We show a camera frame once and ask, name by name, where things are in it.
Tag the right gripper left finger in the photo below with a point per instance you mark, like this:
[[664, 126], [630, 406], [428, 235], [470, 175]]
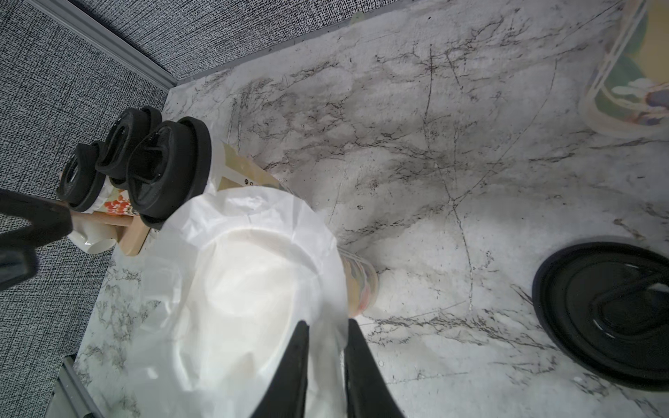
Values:
[[286, 394]]

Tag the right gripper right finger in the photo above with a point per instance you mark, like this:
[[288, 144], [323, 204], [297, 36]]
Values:
[[367, 394]]

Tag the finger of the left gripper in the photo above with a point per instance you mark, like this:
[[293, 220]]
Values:
[[47, 222]]

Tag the black cup lid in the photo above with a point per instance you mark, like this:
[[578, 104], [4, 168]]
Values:
[[80, 182], [129, 129], [605, 305], [170, 166]]

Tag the yellow patterned paper cup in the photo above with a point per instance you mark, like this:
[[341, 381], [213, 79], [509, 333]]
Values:
[[112, 201]]

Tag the red flower paper cup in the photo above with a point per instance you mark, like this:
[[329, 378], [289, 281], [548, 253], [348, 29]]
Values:
[[362, 282]]

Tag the translucent leak-proof paper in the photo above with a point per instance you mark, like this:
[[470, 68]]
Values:
[[232, 274]]

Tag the white mug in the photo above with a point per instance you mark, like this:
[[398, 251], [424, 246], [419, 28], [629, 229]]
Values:
[[92, 237]]

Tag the wooden mug tree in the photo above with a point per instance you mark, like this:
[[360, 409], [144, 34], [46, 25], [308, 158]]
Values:
[[132, 232]]

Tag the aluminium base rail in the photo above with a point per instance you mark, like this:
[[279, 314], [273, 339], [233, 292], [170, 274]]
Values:
[[70, 399]]

